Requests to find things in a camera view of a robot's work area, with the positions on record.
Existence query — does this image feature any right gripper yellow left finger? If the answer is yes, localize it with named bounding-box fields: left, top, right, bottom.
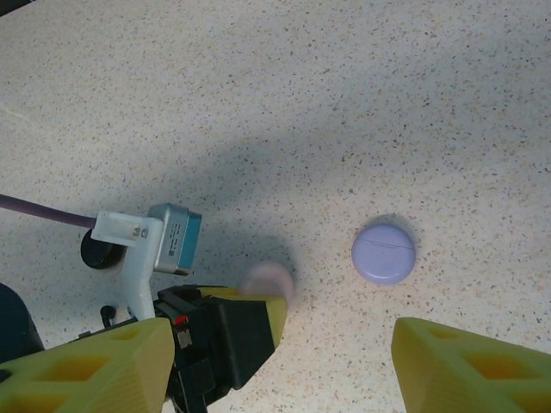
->
left=0, top=317, right=176, bottom=413

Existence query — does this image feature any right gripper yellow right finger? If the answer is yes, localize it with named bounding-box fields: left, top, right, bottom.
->
left=392, top=317, right=551, bottom=413

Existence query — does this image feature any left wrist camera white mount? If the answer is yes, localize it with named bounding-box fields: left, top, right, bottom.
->
left=93, top=202, right=203, bottom=322

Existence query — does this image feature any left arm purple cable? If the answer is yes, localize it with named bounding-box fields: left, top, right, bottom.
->
left=0, top=193, right=98, bottom=229

